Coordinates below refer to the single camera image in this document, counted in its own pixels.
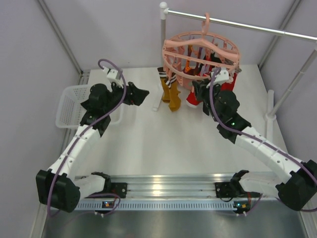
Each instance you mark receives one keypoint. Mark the black sock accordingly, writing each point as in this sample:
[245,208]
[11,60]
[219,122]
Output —
[211,57]

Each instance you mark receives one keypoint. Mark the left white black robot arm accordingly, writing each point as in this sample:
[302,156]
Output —
[58,187]

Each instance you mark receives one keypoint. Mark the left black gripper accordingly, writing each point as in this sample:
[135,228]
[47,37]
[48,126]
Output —
[137,95]

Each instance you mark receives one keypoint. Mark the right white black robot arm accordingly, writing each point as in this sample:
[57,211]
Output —
[294,181]

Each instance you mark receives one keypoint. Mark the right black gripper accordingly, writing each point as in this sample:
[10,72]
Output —
[201,89]

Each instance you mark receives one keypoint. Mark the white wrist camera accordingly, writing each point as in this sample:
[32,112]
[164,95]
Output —
[113,77]
[220,75]

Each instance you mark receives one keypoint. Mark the mustard yellow striped sock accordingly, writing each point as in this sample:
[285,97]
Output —
[166,82]

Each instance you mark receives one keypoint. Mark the white plastic mesh basket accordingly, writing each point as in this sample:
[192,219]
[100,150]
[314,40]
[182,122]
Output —
[70,110]

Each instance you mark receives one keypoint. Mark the pink round clip hanger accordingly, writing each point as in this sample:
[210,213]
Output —
[183,54]

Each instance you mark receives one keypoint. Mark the silver white clothes rack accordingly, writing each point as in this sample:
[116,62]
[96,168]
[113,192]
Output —
[281,32]

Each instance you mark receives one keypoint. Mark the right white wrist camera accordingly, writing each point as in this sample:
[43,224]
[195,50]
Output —
[220,75]

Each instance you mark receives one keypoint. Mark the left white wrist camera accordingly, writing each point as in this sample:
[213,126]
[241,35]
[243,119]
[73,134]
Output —
[113,77]

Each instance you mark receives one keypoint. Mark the red white santa sock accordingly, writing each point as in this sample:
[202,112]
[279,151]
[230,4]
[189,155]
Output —
[191,99]

